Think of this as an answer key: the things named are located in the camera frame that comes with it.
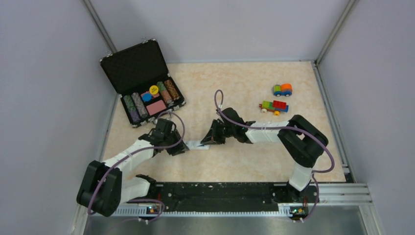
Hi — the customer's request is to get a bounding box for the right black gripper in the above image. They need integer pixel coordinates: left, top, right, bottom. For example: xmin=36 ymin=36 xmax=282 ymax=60
xmin=202 ymin=119 xmax=236 ymax=145

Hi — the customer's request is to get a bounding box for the white remote control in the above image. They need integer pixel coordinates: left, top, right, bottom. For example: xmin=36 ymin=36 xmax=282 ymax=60
xmin=184 ymin=140 xmax=210 ymax=150

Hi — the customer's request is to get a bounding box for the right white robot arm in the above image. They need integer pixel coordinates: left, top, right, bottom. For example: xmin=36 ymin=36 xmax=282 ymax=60
xmin=201 ymin=108 xmax=328 ymax=202

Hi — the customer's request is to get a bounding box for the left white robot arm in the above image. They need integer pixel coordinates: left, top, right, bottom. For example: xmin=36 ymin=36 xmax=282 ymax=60
xmin=76 ymin=118 xmax=188 ymax=217

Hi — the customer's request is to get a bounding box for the pink card deck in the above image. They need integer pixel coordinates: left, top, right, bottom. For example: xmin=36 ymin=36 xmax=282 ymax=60
xmin=146 ymin=100 xmax=166 ymax=116

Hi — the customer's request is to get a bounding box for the green pink chip stack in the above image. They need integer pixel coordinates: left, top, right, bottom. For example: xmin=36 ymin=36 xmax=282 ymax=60
xmin=157 ymin=81 xmax=173 ymax=105

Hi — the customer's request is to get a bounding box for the brown poker chip stack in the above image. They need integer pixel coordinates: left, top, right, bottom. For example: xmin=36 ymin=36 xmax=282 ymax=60
xmin=164 ymin=79 xmax=180 ymax=100

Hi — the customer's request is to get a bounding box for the green poker chip stack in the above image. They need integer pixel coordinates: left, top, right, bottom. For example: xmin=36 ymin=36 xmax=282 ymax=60
xmin=123 ymin=95 xmax=139 ymax=123

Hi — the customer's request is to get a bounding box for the blue poker chip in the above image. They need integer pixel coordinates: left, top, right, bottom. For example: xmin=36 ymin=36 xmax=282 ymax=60
xmin=141 ymin=93 xmax=153 ymax=102

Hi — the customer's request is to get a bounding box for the yellow poker chip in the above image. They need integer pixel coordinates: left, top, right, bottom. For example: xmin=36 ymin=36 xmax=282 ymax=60
xmin=149 ymin=85 xmax=159 ymax=95

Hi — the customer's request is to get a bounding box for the purple grey chip stack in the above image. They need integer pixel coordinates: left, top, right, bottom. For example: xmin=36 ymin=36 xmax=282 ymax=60
xmin=131 ymin=93 xmax=149 ymax=118

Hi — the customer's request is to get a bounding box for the black poker chip case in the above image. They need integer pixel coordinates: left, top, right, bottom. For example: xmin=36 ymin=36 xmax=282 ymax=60
xmin=99 ymin=39 xmax=186 ymax=128

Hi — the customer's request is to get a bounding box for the lego brick truck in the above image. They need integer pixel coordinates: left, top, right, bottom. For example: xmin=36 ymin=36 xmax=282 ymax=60
xmin=258 ymin=100 xmax=289 ymax=116

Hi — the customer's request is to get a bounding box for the orange blue toy car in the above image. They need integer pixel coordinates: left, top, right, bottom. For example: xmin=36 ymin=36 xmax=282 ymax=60
xmin=273 ymin=83 xmax=293 ymax=97

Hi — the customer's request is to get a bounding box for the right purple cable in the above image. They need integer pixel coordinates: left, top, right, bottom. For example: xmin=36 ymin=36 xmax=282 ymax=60
xmin=214 ymin=89 xmax=336 ymax=222

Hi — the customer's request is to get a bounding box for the purple cable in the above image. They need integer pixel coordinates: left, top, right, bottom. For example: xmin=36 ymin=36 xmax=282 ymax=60
xmin=87 ymin=111 xmax=186 ymax=216
xmin=214 ymin=89 xmax=336 ymax=222

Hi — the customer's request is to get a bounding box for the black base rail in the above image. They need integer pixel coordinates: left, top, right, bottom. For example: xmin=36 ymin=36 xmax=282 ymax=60
xmin=143 ymin=182 xmax=319 ymax=213

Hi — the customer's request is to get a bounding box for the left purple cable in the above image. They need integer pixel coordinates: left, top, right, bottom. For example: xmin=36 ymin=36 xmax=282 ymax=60
xmin=87 ymin=111 xmax=186 ymax=216

